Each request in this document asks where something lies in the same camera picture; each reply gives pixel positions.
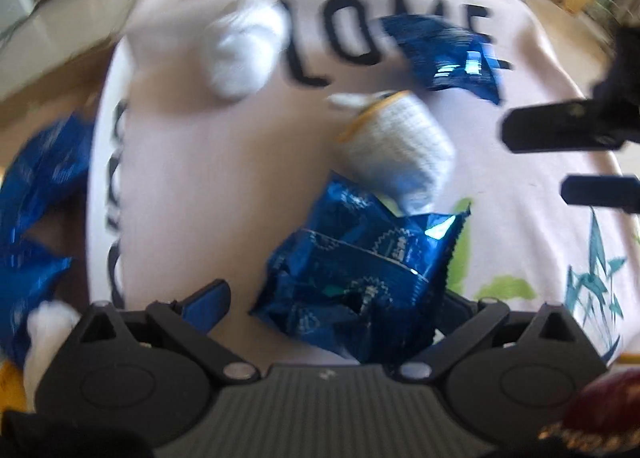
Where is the white knit glove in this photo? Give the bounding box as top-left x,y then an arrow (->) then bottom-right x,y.
202,0 -> 288,100
327,90 -> 457,214
22,300 -> 82,411

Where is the yellow snack bag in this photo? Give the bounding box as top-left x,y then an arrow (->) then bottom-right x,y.
0,360 -> 27,411

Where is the white HOME tablecloth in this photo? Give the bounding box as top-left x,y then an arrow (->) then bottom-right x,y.
85,0 -> 640,369

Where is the blue foil snack packet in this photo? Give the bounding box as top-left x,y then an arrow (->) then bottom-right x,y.
385,15 -> 503,106
249,170 -> 472,365

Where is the brown cardboard box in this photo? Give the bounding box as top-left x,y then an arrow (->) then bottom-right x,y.
0,38 -> 132,311

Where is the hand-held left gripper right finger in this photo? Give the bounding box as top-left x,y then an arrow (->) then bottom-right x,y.
395,290 -> 593,386

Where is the blue snack bag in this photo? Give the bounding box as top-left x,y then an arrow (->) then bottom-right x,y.
0,110 -> 96,369

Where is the dark red patterned cloth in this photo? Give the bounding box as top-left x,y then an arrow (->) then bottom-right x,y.
540,370 -> 640,454

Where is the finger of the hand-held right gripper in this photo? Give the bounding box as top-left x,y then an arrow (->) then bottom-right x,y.
501,99 -> 627,155
560,175 -> 640,215

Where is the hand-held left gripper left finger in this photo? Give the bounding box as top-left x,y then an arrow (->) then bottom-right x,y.
75,280 -> 261,386

